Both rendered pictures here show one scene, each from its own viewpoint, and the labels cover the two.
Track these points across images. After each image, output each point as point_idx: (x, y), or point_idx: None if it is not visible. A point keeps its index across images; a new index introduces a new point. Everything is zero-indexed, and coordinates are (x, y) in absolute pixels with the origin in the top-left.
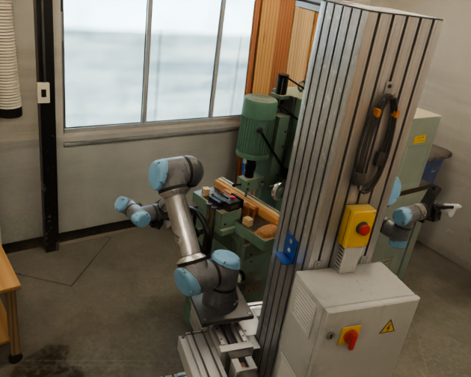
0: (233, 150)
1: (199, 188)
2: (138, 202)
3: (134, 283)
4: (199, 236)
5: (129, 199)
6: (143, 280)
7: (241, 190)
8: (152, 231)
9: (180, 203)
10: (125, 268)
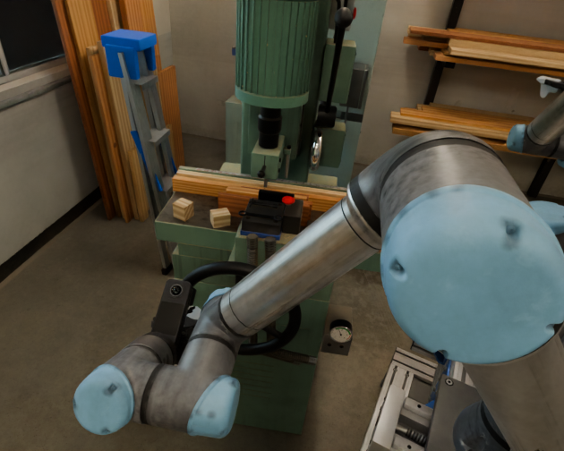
0: (67, 121)
1: (42, 198)
2: (140, 348)
3: (55, 412)
4: (199, 295)
5: (122, 366)
6: (65, 398)
7: (269, 177)
8: (4, 302)
9: (561, 344)
10: (12, 399)
